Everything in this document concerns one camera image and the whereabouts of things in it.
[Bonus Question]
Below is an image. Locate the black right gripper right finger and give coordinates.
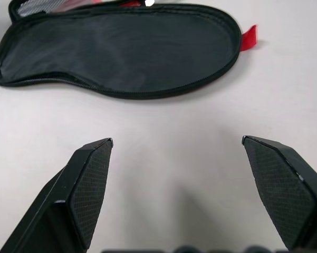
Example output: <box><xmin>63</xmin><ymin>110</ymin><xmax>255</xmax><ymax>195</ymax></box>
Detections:
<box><xmin>241</xmin><ymin>135</ymin><xmax>317</xmax><ymax>253</ymax></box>

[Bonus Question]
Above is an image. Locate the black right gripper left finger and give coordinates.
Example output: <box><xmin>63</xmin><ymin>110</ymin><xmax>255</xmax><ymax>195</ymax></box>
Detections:
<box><xmin>0</xmin><ymin>137</ymin><xmax>115</xmax><ymax>253</ymax></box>

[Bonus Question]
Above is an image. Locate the red and black paddle case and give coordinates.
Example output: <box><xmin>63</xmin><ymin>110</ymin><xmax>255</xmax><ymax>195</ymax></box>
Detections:
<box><xmin>0</xmin><ymin>0</ymin><xmax>262</xmax><ymax>101</ymax></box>

